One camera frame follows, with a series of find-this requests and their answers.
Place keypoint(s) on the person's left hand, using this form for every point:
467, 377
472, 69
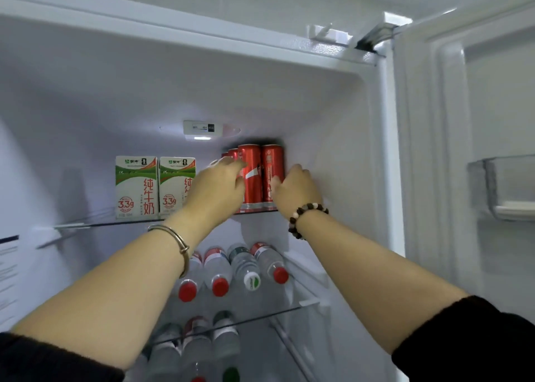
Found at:
217, 193

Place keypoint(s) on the person's right hand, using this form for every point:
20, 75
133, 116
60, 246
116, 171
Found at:
296, 191

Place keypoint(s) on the milk carton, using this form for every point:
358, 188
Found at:
136, 189
173, 185

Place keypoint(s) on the white refrigerator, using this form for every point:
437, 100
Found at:
334, 143

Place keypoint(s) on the white green cap bottle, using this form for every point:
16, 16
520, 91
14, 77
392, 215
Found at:
244, 264

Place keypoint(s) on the person's right forearm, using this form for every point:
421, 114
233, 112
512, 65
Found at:
376, 281

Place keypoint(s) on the person's left forearm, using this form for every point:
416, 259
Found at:
108, 298

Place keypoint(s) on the person's black right sleeve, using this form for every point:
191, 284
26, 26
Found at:
468, 344

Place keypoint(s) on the person's black sleeve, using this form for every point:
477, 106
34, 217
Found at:
54, 358
468, 344

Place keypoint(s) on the person's black left sleeve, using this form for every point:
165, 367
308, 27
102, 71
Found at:
54, 358

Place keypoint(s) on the silver bangle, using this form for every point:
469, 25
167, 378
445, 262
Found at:
179, 244

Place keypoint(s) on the white instruction label sticker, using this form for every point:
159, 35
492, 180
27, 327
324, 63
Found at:
8, 277

